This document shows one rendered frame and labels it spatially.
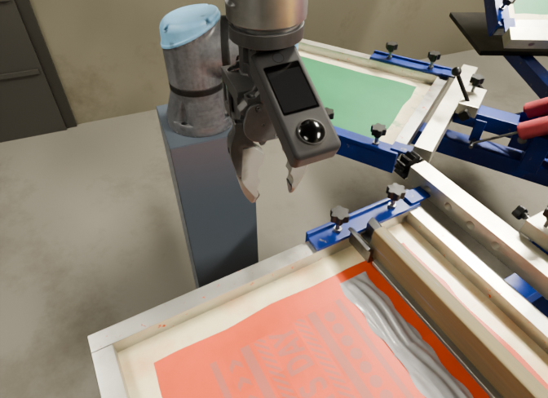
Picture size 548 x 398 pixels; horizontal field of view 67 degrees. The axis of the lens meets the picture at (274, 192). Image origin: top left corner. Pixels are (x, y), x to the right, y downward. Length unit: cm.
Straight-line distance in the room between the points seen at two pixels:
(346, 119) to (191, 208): 65
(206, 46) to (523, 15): 132
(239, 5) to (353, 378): 66
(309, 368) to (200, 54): 61
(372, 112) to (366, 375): 90
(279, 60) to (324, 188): 217
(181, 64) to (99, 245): 169
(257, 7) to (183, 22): 45
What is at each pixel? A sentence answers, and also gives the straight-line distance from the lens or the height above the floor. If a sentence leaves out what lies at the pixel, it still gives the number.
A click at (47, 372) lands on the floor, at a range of 208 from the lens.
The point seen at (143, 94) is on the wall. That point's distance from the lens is 331.
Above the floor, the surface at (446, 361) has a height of 95.
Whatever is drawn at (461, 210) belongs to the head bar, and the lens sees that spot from 104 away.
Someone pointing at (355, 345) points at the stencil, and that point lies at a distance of 86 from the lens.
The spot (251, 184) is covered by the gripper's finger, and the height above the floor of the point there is 139.
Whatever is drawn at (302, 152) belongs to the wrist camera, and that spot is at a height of 149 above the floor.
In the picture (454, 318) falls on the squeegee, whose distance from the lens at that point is 82.
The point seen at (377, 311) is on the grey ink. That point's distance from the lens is 89.
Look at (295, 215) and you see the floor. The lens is 237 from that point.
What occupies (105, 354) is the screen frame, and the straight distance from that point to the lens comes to 85.
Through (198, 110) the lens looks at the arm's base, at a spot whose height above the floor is 126.
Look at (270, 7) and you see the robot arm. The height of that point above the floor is 159.
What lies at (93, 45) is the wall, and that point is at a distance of 314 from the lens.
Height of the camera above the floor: 171
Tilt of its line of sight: 43 degrees down
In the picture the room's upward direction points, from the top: straight up
